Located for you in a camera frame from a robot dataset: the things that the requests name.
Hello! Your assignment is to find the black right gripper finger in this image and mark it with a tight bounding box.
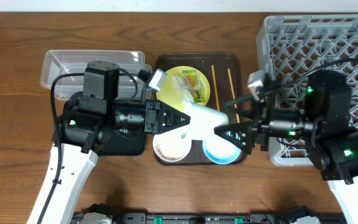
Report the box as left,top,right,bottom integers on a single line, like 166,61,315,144
214,121,254,154
224,94,254,118

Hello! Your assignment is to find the white bowl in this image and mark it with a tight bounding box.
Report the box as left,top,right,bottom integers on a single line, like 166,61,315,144
153,131,192,162

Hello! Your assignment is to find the leftover rice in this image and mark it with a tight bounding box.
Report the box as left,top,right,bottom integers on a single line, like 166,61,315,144
156,144,182,161

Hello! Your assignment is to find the white cup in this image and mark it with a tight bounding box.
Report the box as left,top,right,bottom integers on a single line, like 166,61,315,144
180,102,229,141

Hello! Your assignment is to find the green snack wrapper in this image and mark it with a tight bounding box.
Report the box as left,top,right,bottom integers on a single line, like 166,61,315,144
182,70,206,103

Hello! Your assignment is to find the wooden chopstick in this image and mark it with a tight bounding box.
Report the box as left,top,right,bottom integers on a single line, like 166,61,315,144
227,68,240,123
211,64,220,111

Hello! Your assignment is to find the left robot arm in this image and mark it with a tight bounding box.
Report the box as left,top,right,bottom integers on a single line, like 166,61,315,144
28,60,191,223

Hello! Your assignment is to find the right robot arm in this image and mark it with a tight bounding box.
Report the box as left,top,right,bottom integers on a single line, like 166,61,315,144
214,70,358,223

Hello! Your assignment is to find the black food waste tray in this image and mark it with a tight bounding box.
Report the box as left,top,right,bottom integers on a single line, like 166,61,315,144
101,131,145,156

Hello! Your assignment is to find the grey dishwasher rack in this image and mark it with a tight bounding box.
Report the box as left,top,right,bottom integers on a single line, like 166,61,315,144
255,14,358,167

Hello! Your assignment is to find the yellow plate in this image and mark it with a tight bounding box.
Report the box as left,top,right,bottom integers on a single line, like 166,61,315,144
156,66,211,112

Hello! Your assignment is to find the blue bowl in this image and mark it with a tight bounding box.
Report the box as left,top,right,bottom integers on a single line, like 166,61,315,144
203,135,242,165

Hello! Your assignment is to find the dark brown serving tray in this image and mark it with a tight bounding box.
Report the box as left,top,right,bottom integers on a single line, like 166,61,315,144
155,52,242,166

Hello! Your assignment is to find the clear plastic bin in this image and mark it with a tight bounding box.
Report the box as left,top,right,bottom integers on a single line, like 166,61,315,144
40,50,152,100

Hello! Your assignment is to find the black rail at table edge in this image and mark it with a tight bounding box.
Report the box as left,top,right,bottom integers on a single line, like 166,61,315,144
69,203,347,224

